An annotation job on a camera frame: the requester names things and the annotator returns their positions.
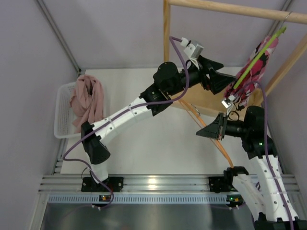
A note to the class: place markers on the aluminium mounting rail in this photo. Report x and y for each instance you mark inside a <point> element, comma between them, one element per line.
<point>195,184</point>

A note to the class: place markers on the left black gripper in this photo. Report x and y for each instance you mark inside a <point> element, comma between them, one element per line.
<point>206,77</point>

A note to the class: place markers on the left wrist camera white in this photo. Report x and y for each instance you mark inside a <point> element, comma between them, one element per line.
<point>192,49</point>

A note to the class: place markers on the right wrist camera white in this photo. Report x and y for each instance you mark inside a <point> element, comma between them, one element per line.
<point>228,103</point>

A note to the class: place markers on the white plastic basket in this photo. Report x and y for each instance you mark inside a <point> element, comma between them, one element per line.
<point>64,115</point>

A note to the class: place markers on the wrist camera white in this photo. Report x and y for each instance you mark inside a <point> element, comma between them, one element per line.
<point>228,103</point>
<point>192,49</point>

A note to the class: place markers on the grey slotted cable duct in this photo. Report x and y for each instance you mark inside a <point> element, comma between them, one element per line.
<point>140,199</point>

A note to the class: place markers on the orange clothes hanger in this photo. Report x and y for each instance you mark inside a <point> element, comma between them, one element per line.
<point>206,131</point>

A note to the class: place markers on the wooden clothes rack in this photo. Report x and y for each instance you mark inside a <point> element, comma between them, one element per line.
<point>209,104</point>

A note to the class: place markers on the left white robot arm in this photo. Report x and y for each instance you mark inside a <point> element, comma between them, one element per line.
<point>168,81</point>

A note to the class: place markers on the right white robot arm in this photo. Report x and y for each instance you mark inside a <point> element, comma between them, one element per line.
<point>269,205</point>

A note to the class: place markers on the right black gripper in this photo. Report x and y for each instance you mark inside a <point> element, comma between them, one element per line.
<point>222,127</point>

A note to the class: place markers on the pink trousers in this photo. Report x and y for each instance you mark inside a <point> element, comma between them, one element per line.
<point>87,101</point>

